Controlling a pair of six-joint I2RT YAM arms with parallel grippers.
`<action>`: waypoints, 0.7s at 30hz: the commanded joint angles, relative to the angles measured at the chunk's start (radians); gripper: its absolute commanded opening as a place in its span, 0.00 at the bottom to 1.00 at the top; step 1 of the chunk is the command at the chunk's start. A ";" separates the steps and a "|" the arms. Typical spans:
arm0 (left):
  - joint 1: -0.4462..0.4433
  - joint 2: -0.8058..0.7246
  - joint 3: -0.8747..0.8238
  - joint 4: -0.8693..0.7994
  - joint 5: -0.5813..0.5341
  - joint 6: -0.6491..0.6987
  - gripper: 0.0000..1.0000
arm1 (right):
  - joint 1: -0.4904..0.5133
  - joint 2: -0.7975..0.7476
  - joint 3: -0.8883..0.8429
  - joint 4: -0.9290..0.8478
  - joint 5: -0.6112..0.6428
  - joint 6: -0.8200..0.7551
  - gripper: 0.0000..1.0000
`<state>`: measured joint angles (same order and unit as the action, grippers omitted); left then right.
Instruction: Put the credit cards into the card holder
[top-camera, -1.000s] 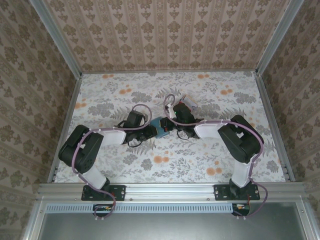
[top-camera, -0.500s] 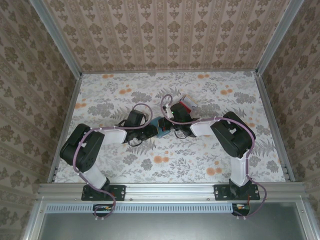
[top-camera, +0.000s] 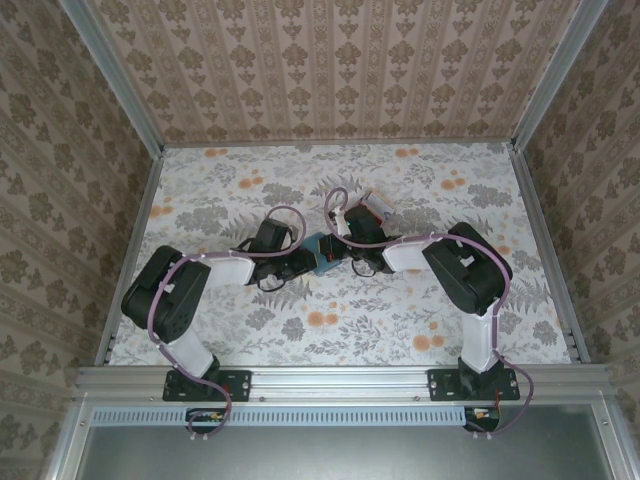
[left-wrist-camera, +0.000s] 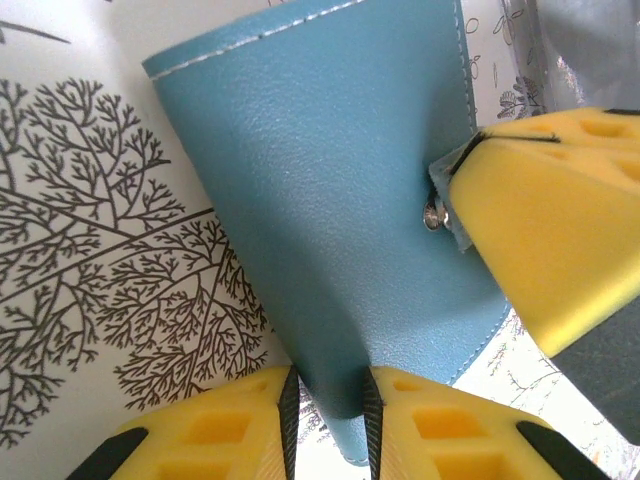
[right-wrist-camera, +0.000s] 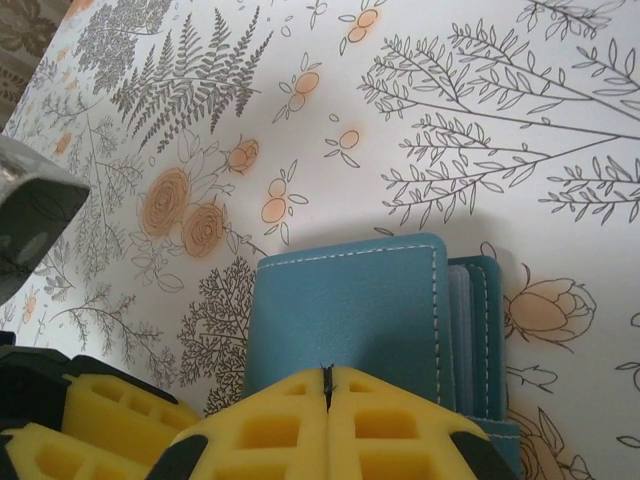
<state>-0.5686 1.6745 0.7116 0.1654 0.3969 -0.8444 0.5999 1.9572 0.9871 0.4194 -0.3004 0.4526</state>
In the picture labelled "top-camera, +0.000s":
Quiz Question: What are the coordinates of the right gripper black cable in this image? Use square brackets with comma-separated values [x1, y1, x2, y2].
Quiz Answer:
[349, 259, 382, 279]

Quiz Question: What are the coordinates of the black connector box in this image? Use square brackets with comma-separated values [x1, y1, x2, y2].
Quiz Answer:
[185, 407, 232, 435]
[463, 405, 502, 434]

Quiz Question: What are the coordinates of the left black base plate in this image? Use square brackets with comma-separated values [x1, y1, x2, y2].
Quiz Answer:
[162, 368, 252, 403]

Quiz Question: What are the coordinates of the aluminium side rail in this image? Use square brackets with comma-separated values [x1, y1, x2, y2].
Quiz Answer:
[509, 142, 592, 365]
[93, 147, 167, 366]

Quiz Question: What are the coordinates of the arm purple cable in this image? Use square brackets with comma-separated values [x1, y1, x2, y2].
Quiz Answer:
[324, 187, 534, 441]
[148, 205, 307, 442]

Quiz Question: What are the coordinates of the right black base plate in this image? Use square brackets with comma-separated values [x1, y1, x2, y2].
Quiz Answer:
[427, 368, 521, 403]

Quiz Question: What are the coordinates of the teal card holder wallet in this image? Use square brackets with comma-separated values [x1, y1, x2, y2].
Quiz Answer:
[303, 231, 347, 277]

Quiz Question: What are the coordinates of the grey metal sheet panel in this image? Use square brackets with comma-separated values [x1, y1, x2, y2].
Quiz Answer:
[74, 424, 616, 480]

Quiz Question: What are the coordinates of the aluminium cross rail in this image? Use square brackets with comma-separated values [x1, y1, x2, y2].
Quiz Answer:
[74, 364, 612, 401]

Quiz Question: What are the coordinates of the grey slotted cable duct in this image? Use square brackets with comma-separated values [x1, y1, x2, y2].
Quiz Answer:
[91, 405, 471, 428]

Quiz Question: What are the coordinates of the floral table cover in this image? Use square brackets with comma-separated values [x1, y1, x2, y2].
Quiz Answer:
[107, 142, 574, 369]

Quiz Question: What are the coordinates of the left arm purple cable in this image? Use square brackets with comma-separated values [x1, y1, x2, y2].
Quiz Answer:
[148, 205, 307, 442]

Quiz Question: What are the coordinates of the white card box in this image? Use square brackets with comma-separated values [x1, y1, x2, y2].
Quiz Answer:
[357, 188, 395, 225]

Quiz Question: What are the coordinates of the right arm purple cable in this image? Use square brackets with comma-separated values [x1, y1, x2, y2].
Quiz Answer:
[324, 187, 534, 441]

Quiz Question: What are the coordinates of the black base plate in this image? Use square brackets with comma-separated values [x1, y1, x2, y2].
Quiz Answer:
[427, 368, 521, 403]
[162, 368, 252, 403]

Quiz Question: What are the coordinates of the aluminium frame post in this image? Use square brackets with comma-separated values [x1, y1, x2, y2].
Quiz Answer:
[57, 0, 166, 156]
[510, 0, 610, 151]

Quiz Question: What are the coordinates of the thin aluminium edge rail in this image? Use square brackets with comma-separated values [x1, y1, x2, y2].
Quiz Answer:
[162, 137, 516, 150]

